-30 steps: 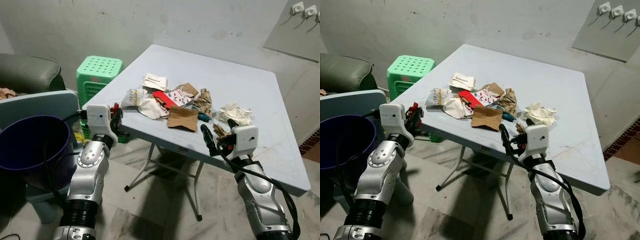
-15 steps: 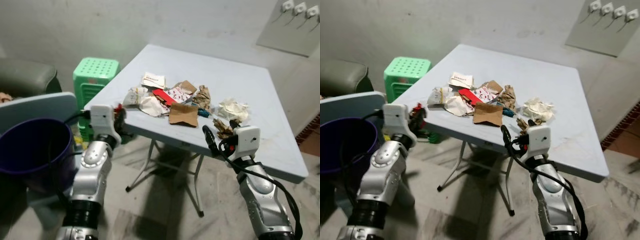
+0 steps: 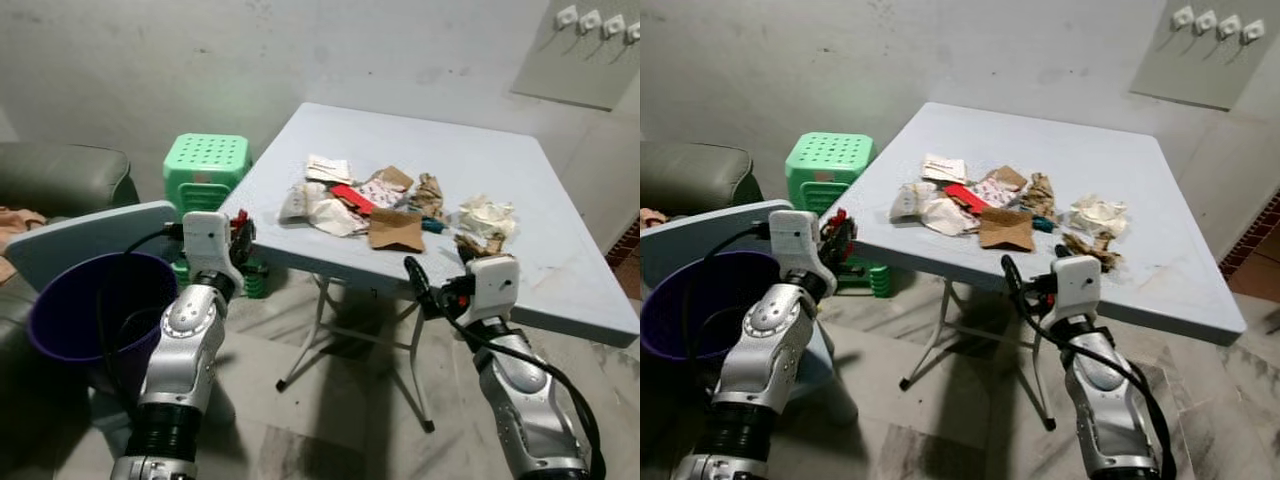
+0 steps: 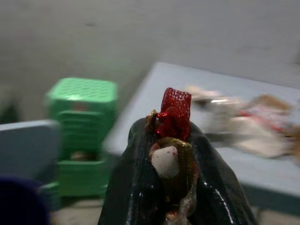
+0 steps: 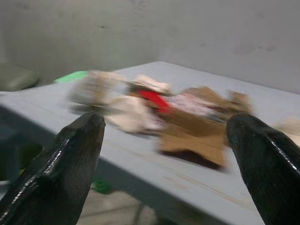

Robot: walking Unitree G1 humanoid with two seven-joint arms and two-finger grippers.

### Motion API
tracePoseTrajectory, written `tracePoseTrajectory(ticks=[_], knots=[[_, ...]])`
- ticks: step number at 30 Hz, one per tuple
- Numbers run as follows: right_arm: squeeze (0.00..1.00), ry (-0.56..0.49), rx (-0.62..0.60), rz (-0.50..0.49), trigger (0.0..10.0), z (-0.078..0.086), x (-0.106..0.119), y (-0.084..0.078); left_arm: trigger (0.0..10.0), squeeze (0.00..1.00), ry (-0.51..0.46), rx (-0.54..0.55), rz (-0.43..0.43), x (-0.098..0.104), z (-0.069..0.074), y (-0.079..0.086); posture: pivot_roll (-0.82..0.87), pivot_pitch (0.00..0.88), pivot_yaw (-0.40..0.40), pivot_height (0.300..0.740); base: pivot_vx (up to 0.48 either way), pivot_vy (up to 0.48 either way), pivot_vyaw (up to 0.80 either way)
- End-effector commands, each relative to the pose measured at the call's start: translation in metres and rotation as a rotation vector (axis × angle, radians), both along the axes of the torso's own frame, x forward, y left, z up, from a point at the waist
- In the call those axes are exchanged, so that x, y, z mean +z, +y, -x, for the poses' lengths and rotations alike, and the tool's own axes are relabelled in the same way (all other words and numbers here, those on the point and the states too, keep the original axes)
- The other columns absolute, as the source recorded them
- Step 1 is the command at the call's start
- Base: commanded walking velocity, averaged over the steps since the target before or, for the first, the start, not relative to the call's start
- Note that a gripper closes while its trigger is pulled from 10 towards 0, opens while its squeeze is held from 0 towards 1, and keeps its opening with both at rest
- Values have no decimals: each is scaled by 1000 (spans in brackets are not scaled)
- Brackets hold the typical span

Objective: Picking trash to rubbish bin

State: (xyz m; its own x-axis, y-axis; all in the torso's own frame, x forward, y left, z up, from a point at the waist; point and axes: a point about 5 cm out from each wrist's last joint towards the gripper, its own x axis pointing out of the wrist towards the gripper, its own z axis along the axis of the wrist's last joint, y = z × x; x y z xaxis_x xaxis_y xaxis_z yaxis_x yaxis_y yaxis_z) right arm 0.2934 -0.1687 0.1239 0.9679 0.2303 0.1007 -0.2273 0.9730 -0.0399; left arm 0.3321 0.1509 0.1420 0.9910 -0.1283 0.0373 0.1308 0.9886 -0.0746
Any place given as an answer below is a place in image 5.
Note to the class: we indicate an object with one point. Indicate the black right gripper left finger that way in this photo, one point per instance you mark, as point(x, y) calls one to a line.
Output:
point(58, 171)

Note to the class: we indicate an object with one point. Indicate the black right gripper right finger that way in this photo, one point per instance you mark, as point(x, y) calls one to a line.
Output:
point(264, 168)

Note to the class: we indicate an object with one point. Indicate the beige paper scrap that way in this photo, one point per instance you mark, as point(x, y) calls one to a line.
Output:
point(289, 125)

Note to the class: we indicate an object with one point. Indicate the small brown cardboard scrap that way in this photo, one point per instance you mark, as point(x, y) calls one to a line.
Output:
point(240, 101)

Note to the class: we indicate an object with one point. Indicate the brown cardboard piece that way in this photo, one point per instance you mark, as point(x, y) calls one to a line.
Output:
point(197, 138)

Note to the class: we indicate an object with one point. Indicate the grey white crumpled packet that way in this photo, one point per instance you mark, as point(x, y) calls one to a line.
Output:
point(93, 90)

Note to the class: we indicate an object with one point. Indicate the crumpled white paper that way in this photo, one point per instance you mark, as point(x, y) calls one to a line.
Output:
point(133, 116)

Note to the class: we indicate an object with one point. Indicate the green plastic item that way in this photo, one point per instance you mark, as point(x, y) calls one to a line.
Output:
point(71, 77)

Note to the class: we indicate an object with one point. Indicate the grey table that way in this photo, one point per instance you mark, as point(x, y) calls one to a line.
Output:
point(150, 140)

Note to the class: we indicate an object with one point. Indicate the grey green cushion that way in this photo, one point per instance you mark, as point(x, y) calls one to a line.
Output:
point(16, 77)

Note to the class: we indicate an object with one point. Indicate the red wrapper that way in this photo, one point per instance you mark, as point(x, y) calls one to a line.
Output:
point(155, 99)

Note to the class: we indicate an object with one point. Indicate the pale pink paper piece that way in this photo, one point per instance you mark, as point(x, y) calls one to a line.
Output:
point(152, 84)

